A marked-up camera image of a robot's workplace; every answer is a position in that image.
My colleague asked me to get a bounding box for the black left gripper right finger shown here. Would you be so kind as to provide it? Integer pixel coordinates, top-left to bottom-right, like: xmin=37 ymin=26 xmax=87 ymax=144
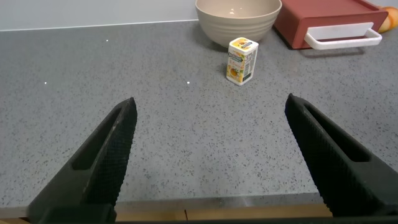
xmin=284 ymin=93 xmax=398 ymax=218

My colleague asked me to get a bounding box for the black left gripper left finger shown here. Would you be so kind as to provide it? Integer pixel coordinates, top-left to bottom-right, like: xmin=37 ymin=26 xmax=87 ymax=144
xmin=27 ymin=96 xmax=138 ymax=223

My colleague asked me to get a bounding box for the red drawer with white handle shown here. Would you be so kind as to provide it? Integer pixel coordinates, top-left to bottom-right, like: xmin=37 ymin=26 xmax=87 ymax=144
xmin=291 ymin=9 xmax=389 ymax=51

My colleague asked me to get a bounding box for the small yellow white carton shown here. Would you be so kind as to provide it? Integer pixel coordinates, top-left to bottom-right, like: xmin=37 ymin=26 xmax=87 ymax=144
xmin=226 ymin=37 xmax=259 ymax=86

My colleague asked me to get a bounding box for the orange glazed bread roll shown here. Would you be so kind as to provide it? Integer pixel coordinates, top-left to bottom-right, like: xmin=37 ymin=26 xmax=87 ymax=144
xmin=377 ymin=6 xmax=398 ymax=34

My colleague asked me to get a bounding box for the beige ribbed bowl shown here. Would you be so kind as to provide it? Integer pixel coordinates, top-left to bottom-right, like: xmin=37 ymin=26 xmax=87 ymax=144
xmin=195 ymin=0 xmax=283 ymax=49

